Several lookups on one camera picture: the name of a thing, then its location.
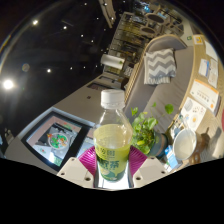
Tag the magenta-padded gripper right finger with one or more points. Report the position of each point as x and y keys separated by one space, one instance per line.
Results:
x=148 y=171

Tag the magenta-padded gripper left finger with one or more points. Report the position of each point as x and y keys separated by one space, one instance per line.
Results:
x=76 y=171

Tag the green tea plastic bottle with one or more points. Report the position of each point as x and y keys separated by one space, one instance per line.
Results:
x=112 y=140

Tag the small blue box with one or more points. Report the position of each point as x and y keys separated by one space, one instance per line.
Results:
x=171 y=158

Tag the green potted plant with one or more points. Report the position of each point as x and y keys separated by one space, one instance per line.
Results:
x=145 y=128

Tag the brown ceramic mug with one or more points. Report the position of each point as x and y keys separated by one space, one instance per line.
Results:
x=183 y=145

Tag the grey curved sofa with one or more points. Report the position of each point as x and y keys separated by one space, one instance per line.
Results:
x=170 y=96

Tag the white box with orange edge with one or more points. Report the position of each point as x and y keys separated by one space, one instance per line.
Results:
x=205 y=95

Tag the grey white chevron pillow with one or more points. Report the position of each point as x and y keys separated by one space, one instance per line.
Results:
x=160 y=66

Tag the group of ceiling lights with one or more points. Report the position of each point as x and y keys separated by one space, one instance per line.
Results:
x=8 y=84

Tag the white printed paper card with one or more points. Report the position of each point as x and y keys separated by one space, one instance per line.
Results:
x=213 y=75

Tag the small blue white pack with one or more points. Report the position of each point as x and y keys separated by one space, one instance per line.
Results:
x=204 y=67

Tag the white paper napkin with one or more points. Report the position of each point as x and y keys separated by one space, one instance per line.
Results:
x=210 y=50

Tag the yellow table card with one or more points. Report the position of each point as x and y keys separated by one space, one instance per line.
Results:
x=198 y=40

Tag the group of dining chairs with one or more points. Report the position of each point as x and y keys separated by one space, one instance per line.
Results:
x=155 y=17

